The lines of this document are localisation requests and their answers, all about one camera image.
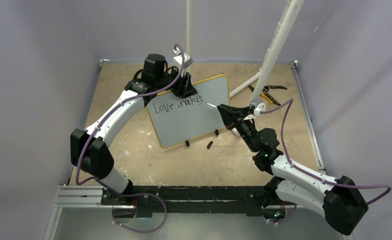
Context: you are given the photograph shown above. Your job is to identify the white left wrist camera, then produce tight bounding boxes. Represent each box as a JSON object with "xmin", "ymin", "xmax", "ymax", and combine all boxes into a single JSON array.
[{"xmin": 172, "ymin": 48, "xmax": 194, "ymax": 69}]

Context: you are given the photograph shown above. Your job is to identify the yellow-framed whiteboard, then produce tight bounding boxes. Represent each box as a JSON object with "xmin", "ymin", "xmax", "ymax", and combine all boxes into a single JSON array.
[{"xmin": 146, "ymin": 74, "xmax": 230, "ymax": 149}]

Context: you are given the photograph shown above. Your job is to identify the yellow-handled pliers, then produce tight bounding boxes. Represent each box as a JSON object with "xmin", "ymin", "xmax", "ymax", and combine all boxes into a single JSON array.
[{"xmin": 260, "ymin": 92, "xmax": 281, "ymax": 106}]

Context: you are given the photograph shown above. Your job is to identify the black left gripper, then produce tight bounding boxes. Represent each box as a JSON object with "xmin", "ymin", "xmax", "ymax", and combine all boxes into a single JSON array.
[{"xmin": 155, "ymin": 65, "xmax": 197, "ymax": 99}]

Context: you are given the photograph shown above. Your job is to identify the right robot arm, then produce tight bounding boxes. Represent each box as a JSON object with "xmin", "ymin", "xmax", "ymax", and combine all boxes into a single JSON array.
[{"xmin": 215, "ymin": 104, "xmax": 369, "ymax": 236}]

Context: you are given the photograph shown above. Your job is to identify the white PVC pipe frame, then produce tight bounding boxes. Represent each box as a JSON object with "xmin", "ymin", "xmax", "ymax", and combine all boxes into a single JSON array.
[{"xmin": 187, "ymin": 0, "xmax": 310, "ymax": 82}]

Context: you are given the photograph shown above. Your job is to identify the black-capped whiteboard marker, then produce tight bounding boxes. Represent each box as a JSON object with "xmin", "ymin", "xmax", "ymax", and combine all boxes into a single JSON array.
[{"xmin": 206, "ymin": 103, "xmax": 217, "ymax": 108}]

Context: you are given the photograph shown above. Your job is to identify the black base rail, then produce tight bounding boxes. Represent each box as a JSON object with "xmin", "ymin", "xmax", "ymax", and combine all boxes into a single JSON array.
[{"xmin": 101, "ymin": 185, "xmax": 282, "ymax": 218}]

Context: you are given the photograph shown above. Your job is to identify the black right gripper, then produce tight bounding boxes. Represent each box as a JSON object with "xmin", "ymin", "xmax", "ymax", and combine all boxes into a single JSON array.
[{"xmin": 218, "ymin": 104, "xmax": 259, "ymax": 153}]

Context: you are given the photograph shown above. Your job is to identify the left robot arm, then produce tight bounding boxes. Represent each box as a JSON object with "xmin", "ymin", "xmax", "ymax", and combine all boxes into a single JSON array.
[{"xmin": 70, "ymin": 52, "xmax": 197, "ymax": 205}]

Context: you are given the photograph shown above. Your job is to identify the black marker cap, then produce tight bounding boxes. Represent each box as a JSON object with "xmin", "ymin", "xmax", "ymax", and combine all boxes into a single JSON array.
[{"xmin": 206, "ymin": 141, "xmax": 213, "ymax": 149}]

